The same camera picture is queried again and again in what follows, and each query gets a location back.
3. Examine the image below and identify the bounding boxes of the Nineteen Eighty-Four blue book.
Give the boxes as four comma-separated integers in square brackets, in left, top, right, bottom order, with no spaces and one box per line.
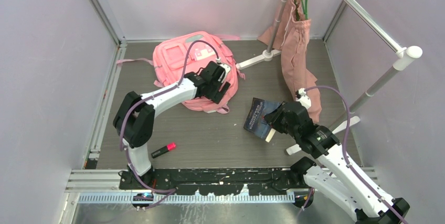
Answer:
[243,98,282,143]

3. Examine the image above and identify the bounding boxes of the pink student backpack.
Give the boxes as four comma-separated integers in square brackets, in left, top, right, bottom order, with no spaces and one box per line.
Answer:
[138,31,245,114]

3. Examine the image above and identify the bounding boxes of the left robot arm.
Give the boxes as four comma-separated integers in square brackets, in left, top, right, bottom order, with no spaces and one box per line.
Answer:
[113,61,231,189]

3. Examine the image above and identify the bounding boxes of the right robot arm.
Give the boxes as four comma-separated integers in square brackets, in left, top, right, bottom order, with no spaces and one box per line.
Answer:
[264,102,410,223]

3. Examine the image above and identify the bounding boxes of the pink capped black marker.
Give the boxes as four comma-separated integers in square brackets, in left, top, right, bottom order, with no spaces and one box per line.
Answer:
[151,142,176,158]

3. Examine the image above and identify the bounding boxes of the pink hanging trousers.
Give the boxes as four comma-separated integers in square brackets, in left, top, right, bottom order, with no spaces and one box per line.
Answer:
[258,0,323,124]

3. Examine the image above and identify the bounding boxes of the white metal clothes rack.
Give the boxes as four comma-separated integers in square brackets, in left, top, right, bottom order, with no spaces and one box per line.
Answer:
[236,0,423,133]

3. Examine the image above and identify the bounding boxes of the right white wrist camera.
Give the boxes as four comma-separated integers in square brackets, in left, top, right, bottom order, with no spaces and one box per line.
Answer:
[295,88,312,110]

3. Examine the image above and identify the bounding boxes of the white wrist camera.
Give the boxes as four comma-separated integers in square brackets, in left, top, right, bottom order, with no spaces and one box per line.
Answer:
[216,59,231,83]
[295,88,312,110]

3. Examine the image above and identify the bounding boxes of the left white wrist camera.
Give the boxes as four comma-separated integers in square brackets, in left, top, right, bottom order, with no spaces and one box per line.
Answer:
[216,59,231,83]

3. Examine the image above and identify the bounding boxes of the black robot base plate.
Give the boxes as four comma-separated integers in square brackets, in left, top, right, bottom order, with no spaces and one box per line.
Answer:
[118,167,315,196]

